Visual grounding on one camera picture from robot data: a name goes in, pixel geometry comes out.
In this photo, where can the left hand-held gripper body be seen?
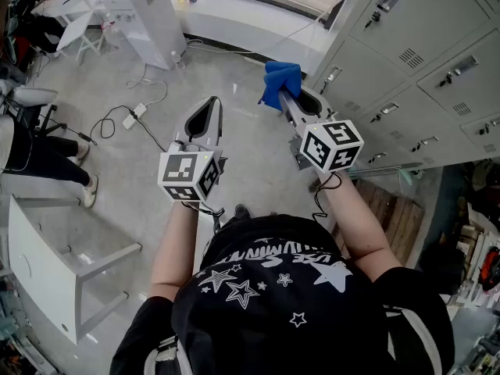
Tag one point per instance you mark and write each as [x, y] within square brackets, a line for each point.
[177, 168]

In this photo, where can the white power strip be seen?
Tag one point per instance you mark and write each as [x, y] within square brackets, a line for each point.
[134, 115]

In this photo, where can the grey office chair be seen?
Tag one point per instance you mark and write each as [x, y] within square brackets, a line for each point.
[33, 95]

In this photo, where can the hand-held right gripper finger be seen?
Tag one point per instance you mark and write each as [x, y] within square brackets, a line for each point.
[288, 102]
[322, 106]

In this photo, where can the white windowsill ledge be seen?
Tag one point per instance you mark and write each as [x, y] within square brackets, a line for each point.
[234, 22]

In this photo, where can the person's left black shoe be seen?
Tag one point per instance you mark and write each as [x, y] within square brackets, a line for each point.
[243, 211]

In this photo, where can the white metal-legged table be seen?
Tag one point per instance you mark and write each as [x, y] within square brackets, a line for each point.
[39, 272]

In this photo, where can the blue cloth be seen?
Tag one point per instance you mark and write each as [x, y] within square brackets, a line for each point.
[279, 76]

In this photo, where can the person's left forearm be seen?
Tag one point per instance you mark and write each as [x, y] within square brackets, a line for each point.
[172, 248]

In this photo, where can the brown wooden pallet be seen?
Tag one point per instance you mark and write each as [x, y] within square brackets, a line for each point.
[394, 217]

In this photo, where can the person's right forearm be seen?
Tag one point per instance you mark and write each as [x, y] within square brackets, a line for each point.
[351, 217]

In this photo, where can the clear plastic water bottle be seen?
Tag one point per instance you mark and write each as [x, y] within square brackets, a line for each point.
[178, 61]

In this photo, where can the person's black star-print shirt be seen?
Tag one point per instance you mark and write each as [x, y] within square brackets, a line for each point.
[281, 326]

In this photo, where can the pale green plastic object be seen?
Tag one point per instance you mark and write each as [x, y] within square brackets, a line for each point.
[406, 177]

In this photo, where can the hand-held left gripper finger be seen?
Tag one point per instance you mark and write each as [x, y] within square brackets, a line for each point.
[183, 129]
[219, 125]

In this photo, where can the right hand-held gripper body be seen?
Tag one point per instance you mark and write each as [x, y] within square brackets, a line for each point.
[332, 147]

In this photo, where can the cluttered storage shelf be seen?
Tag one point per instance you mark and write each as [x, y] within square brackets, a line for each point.
[480, 248]

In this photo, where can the white standing appliance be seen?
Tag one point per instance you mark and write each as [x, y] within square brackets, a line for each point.
[152, 22]

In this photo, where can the grey metal locker cabinet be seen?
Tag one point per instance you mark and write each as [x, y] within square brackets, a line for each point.
[390, 33]

